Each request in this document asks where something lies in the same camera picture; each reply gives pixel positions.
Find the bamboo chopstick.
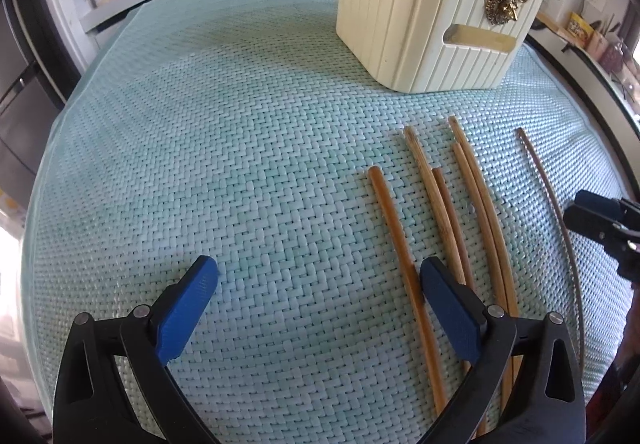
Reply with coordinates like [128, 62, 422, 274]
[431, 167, 476, 290]
[516, 127, 586, 360]
[367, 166, 448, 417]
[448, 116, 523, 405]
[452, 142, 513, 410]
[403, 126, 468, 287]

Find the light blue woven mat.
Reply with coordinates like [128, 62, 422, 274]
[20, 0, 633, 444]

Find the cream ribbed utensil holder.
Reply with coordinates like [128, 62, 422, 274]
[336, 0, 546, 93]

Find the yellow cup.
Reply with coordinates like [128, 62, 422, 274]
[567, 13, 598, 45]

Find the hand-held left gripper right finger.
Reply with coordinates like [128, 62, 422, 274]
[417, 256, 587, 444]

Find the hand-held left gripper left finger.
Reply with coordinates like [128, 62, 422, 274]
[52, 255, 221, 444]

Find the wooden cutting board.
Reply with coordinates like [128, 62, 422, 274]
[535, 11, 576, 42]

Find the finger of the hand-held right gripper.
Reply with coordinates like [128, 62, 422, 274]
[564, 205, 623, 241]
[575, 190, 626, 221]

